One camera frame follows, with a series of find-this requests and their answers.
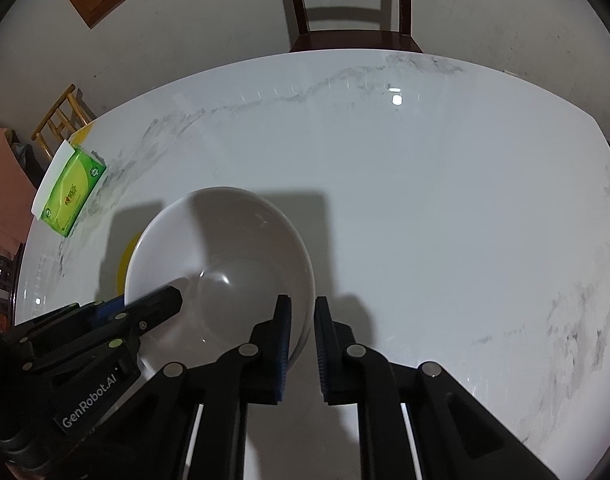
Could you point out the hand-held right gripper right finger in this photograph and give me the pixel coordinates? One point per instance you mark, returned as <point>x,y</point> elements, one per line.
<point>322,352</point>

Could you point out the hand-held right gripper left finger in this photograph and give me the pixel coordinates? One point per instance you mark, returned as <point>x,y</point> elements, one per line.
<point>285,342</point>

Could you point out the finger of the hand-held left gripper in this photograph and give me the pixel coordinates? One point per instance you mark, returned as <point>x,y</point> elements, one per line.
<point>157,307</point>
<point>105,309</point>

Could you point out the white bowl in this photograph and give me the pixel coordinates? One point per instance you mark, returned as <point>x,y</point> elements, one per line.
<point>220,270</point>

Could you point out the yellow plate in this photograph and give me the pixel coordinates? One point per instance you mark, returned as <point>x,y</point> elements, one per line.
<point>126,265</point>

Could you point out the green tissue box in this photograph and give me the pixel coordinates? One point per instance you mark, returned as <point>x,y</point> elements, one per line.
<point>72,192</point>

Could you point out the pink cloth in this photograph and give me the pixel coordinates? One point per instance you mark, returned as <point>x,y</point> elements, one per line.
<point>7,190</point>

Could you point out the bamboo chair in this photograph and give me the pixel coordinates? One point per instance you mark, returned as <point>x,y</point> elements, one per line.
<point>60,120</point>

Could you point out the dark wooden chair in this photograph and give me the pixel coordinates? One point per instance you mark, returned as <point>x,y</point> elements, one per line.
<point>352,5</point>

